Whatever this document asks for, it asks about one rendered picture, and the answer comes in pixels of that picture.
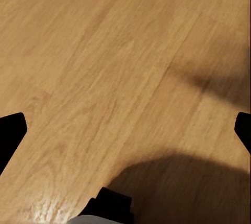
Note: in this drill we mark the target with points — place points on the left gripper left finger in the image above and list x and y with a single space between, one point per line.
12 130

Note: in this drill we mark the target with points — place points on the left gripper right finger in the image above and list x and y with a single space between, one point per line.
243 129

